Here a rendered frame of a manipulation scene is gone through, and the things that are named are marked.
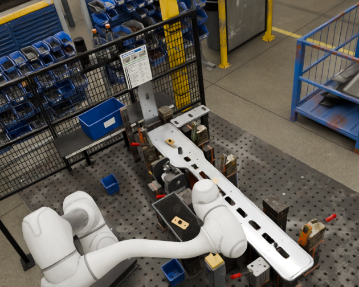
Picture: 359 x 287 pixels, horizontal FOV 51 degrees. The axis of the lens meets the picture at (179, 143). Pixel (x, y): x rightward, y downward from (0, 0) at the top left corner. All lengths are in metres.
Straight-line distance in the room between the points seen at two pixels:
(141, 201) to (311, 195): 1.12
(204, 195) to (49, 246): 0.55
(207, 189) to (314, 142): 2.77
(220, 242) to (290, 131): 2.93
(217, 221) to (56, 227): 0.56
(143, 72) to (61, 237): 1.72
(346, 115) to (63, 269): 3.30
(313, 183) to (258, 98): 2.09
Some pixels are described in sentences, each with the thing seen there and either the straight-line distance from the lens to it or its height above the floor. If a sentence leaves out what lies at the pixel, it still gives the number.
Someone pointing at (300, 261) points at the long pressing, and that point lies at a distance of 1.97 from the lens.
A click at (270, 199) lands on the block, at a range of 2.14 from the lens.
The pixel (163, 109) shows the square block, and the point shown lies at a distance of 2.74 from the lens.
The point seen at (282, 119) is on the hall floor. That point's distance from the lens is 4.26.
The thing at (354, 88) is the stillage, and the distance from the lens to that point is 3.93.
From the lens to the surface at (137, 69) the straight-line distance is 2.82.
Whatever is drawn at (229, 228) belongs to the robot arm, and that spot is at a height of 1.62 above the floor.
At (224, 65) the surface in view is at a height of 0.03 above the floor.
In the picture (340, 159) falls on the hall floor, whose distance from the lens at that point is 3.89.
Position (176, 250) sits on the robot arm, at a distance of 1.33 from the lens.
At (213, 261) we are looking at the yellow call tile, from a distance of 1.76.
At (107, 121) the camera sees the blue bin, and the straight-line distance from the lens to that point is 2.66.
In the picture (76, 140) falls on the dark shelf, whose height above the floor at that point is 1.03.
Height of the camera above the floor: 2.68
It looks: 42 degrees down
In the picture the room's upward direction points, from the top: 10 degrees counter-clockwise
